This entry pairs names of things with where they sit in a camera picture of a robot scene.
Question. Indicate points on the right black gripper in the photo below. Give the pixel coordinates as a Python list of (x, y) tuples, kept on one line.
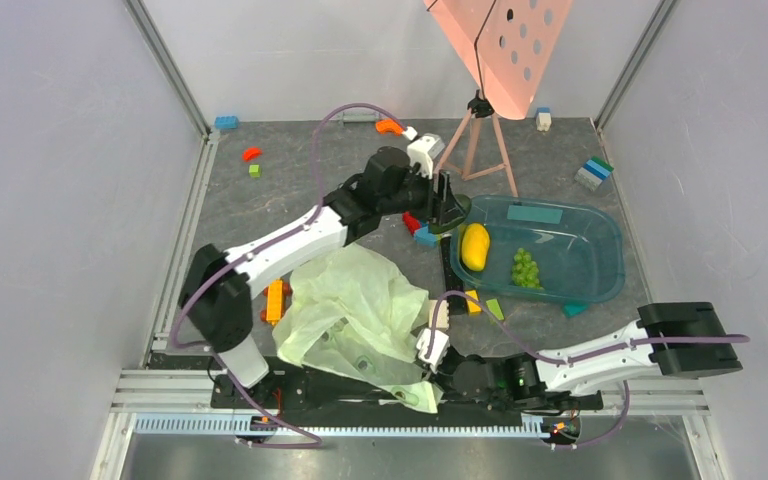
[(454, 303)]

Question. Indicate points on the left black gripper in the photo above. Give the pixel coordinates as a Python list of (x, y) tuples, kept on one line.
[(443, 207)]

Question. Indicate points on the yellow fake mango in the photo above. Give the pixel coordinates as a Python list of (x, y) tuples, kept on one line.
[(474, 247)]

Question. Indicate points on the green fake fruit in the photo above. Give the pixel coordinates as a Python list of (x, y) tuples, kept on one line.
[(525, 271)]

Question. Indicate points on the green avocado plastic bag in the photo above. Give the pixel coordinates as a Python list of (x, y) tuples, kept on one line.
[(353, 314)]

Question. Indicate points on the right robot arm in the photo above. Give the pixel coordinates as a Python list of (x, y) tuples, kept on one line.
[(672, 339)]

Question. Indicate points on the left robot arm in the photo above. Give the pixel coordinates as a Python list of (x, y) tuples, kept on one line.
[(220, 285)]

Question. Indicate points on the blue lego block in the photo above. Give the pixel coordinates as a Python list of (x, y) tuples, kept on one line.
[(424, 237)]

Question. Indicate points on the red small block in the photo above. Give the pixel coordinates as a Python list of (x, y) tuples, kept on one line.
[(411, 223)]

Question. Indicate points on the pink tripod stand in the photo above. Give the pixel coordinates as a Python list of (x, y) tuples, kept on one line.
[(479, 109)]

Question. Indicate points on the green wooden block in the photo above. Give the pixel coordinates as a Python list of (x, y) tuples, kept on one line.
[(495, 308)]

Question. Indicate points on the yellow wooden block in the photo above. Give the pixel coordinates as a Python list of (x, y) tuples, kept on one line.
[(472, 302)]

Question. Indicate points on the black microphone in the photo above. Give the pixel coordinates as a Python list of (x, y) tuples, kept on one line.
[(456, 304)]

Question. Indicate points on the cream lego brick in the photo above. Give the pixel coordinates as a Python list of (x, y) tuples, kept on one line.
[(438, 314)]

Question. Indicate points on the teal small block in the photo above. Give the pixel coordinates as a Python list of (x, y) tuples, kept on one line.
[(574, 309)]

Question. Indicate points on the orange curved block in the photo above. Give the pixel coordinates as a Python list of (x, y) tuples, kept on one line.
[(388, 126)]

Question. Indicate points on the teal plastic tub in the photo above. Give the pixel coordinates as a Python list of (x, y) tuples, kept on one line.
[(578, 249)]

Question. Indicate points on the white blue small brick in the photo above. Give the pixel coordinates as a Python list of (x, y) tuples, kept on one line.
[(543, 119)]

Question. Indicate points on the grey blue green brick stack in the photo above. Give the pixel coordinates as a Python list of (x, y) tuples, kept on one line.
[(593, 173)]

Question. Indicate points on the pink perforated panel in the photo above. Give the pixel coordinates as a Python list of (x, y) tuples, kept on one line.
[(506, 45)]

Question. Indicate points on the orange yellow toy car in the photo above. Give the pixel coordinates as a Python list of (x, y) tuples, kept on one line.
[(277, 295)]

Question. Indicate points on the red arch block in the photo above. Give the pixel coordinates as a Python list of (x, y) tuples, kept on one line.
[(251, 153)]

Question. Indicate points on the blue lego brick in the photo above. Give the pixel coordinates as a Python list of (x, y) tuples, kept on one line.
[(226, 122)]

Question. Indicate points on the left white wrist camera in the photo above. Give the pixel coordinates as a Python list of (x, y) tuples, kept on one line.
[(422, 150)]

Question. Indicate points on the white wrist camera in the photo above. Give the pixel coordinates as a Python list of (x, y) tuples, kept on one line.
[(432, 346), (422, 150)]

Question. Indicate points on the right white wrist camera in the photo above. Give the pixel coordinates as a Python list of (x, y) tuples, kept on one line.
[(432, 346)]

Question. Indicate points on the grey metal handle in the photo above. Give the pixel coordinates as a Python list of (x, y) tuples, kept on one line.
[(353, 116)]

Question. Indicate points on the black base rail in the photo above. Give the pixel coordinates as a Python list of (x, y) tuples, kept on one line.
[(306, 397)]

